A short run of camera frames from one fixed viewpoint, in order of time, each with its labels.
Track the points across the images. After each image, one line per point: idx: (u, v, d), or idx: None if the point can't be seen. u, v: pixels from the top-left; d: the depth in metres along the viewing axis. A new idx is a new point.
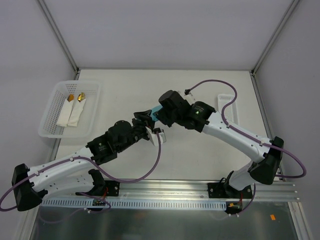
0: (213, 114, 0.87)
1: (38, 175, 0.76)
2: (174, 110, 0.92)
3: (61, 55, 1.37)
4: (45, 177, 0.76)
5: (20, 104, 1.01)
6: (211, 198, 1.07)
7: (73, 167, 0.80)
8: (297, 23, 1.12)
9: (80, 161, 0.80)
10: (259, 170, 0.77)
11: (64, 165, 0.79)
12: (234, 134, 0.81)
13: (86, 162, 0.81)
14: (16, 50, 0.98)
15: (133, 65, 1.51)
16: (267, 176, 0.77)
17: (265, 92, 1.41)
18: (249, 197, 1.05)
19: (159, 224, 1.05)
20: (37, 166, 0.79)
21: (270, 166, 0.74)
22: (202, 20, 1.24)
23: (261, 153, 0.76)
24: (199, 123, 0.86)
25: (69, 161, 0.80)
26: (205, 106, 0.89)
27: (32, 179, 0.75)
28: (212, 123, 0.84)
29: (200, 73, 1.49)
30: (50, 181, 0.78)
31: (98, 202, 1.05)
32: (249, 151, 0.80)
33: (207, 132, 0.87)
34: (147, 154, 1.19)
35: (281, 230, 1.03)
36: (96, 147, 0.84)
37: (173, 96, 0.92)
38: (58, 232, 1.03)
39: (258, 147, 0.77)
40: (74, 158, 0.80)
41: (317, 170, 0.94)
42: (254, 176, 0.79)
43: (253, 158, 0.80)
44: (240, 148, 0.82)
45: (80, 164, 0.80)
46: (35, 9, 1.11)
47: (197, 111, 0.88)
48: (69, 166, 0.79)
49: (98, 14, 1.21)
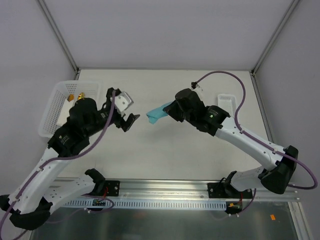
0: (227, 118, 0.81)
1: (19, 199, 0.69)
2: (190, 110, 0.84)
3: (61, 55, 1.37)
4: (26, 198, 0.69)
5: (20, 104, 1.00)
6: (211, 198, 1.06)
7: (47, 175, 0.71)
8: (298, 23, 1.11)
9: (50, 166, 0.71)
10: (271, 178, 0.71)
11: (36, 178, 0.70)
12: (247, 140, 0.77)
13: (55, 164, 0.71)
14: (16, 50, 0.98)
15: (133, 65, 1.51)
16: (279, 185, 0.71)
17: (265, 92, 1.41)
18: (249, 197, 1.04)
19: (159, 224, 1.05)
20: (15, 192, 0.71)
21: (282, 174, 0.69)
22: (203, 20, 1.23)
23: (273, 161, 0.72)
24: (212, 127, 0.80)
25: (38, 172, 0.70)
26: (218, 109, 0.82)
27: (15, 207, 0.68)
28: (225, 127, 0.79)
29: (200, 73, 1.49)
30: (34, 199, 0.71)
31: (98, 202, 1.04)
32: (261, 158, 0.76)
33: (220, 136, 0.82)
34: (147, 154, 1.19)
35: (281, 230, 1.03)
36: (58, 142, 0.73)
37: (191, 95, 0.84)
38: (58, 232, 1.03)
39: (271, 155, 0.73)
40: (41, 167, 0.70)
41: (316, 170, 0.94)
42: (265, 184, 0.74)
43: (264, 165, 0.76)
44: (252, 154, 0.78)
45: (51, 168, 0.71)
46: (34, 9, 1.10)
47: (211, 115, 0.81)
48: (42, 177, 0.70)
49: (98, 13, 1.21)
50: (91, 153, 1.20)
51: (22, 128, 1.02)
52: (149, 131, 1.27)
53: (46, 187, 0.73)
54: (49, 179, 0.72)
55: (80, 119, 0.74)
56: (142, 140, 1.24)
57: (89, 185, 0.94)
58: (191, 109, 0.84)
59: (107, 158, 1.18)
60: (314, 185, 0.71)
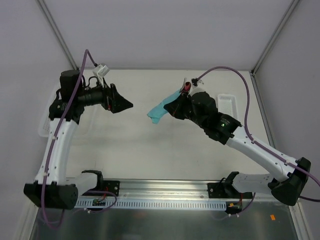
0: (238, 128, 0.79)
1: (49, 173, 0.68)
2: (204, 116, 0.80)
3: (61, 55, 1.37)
4: (55, 168, 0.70)
5: (20, 104, 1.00)
6: (211, 198, 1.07)
7: (64, 141, 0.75)
8: (298, 23, 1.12)
9: (63, 131, 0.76)
10: (284, 189, 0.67)
11: (56, 147, 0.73)
12: (259, 150, 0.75)
13: (67, 126, 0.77)
14: (16, 50, 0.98)
15: (133, 65, 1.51)
16: (290, 197, 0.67)
17: (265, 92, 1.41)
18: (249, 197, 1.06)
19: (158, 224, 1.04)
20: (39, 172, 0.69)
21: (295, 187, 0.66)
22: (203, 20, 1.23)
23: (285, 173, 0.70)
24: (223, 135, 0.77)
25: (56, 140, 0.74)
26: (230, 118, 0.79)
27: (49, 181, 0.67)
28: (236, 136, 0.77)
29: (200, 73, 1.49)
30: (63, 169, 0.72)
31: (98, 202, 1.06)
32: (272, 170, 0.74)
33: (230, 145, 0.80)
34: (147, 154, 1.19)
35: (282, 230, 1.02)
36: (58, 110, 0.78)
37: (210, 101, 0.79)
38: (58, 232, 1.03)
39: (282, 166, 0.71)
40: (56, 134, 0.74)
41: (316, 170, 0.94)
42: (274, 193, 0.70)
43: (275, 176, 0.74)
44: (263, 164, 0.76)
45: (65, 132, 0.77)
46: (34, 9, 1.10)
47: (223, 124, 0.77)
48: (60, 143, 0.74)
49: (99, 13, 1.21)
50: (91, 153, 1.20)
51: (22, 128, 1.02)
52: (149, 131, 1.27)
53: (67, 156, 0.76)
54: (65, 146, 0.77)
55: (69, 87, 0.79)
56: (142, 141, 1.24)
57: (91, 176, 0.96)
58: (206, 116, 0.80)
59: (107, 158, 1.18)
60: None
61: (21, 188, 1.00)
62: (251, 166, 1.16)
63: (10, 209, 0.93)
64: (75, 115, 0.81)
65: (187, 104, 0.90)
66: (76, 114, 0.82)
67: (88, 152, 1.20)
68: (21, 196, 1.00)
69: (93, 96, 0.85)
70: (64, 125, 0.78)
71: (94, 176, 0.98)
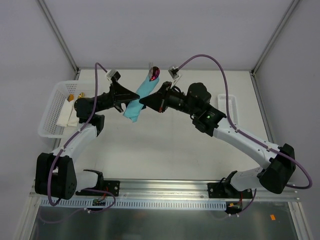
0: (224, 119, 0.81)
1: (65, 149, 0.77)
2: (197, 109, 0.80)
3: (61, 55, 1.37)
4: (72, 148, 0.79)
5: (20, 104, 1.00)
6: (211, 198, 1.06)
7: (85, 136, 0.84)
8: (298, 23, 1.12)
9: (87, 129, 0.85)
10: (268, 175, 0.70)
11: (78, 137, 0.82)
12: (241, 138, 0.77)
13: (90, 127, 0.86)
14: (17, 51, 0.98)
15: (133, 65, 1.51)
16: (276, 183, 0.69)
17: (265, 92, 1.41)
18: (249, 197, 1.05)
19: (158, 224, 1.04)
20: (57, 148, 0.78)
21: (277, 171, 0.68)
22: (203, 20, 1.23)
23: (267, 158, 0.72)
24: (209, 127, 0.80)
25: (78, 133, 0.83)
26: (217, 111, 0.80)
27: (63, 154, 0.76)
28: (221, 126, 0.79)
29: (200, 73, 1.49)
30: (75, 153, 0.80)
31: (98, 202, 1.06)
32: (255, 156, 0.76)
33: (217, 136, 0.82)
34: (147, 154, 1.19)
35: (281, 230, 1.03)
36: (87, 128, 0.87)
37: (207, 96, 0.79)
38: (58, 232, 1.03)
39: (265, 152, 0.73)
40: (81, 128, 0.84)
41: (317, 170, 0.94)
42: (263, 183, 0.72)
43: (258, 162, 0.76)
44: (247, 152, 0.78)
45: (88, 131, 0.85)
46: (34, 9, 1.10)
47: (208, 116, 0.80)
48: (82, 136, 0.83)
49: (99, 13, 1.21)
50: (91, 153, 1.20)
51: (22, 128, 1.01)
52: (149, 131, 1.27)
53: (80, 148, 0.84)
54: (83, 142, 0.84)
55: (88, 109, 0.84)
56: (142, 141, 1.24)
57: (92, 175, 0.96)
58: (199, 108, 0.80)
59: (107, 158, 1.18)
60: (308, 186, 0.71)
61: (20, 188, 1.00)
62: (251, 166, 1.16)
63: (10, 209, 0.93)
64: (98, 129, 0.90)
65: (175, 98, 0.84)
66: (99, 128, 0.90)
67: (88, 152, 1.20)
68: (21, 196, 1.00)
69: (104, 102, 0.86)
70: (88, 126, 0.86)
71: (94, 176, 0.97)
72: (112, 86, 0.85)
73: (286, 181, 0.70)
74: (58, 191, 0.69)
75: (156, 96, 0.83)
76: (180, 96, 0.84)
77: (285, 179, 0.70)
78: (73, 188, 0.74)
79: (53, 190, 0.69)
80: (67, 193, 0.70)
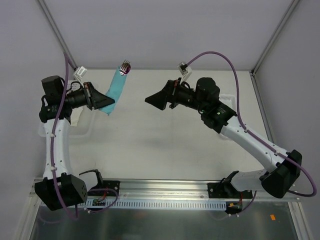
0: (234, 117, 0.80)
1: (57, 167, 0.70)
2: (205, 103, 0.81)
3: (61, 55, 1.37)
4: (61, 162, 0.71)
5: (19, 103, 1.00)
6: (211, 198, 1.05)
7: (62, 137, 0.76)
8: (297, 23, 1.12)
9: (60, 129, 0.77)
10: (272, 180, 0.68)
11: (57, 143, 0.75)
12: (250, 139, 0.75)
13: (62, 122, 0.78)
14: (16, 50, 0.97)
15: (133, 64, 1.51)
16: (280, 189, 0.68)
17: (265, 92, 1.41)
18: (249, 197, 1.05)
19: (159, 224, 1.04)
20: (47, 168, 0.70)
21: (282, 176, 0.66)
22: (203, 20, 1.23)
23: (274, 162, 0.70)
24: (218, 124, 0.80)
25: (54, 138, 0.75)
26: (227, 108, 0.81)
27: (58, 173, 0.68)
28: (230, 124, 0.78)
29: (200, 73, 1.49)
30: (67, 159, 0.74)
31: (98, 202, 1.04)
32: (262, 159, 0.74)
33: (225, 134, 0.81)
34: (147, 154, 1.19)
35: (281, 230, 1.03)
36: (50, 114, 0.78)
37: (215, 90, 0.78)
38: (58, 232, 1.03)
39: (272, 156, 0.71)
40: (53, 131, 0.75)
41: (316, 171, 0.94)
42: (265, 186, 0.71)
43: (264, 165, 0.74)
44: (254, 154, 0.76)
45: (62, 130, 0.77)
46: (34, 8, 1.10)
47: (218, 112, 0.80)
48: (59, 140, 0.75)
49: (98, 13, 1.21)
50: (91, 153, 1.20)
51: (21, 128, 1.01)
52: (149, 131, 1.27)
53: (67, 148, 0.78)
54: (65, 142, 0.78)
55: (57, 94, 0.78)
56: (143, 141, 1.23)
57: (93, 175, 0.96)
58: (207, 103, 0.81)
59: (107, 158, 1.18)
60: (312, 194, 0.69)
61: (20, 188, 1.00)
62: (251, 166, 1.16)
63: (9, 209, 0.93)
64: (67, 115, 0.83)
65: (184, 94, 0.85)
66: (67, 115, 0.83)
67: (87, 152, 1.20)
68: (21, 196, 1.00)
69: (77, 99, 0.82)
70: (60, 122, 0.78)
71: (95, 176, 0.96)
72: (85, 86, 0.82)
73: (288, 187, 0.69)
74: (73, 201, 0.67)
75: (164, 93, 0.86)
76: (189, 93, 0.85)
77: (288, 184, 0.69)
78: (84, 189, 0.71)
79: (67, 203, 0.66)
80: (82, 197, 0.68)
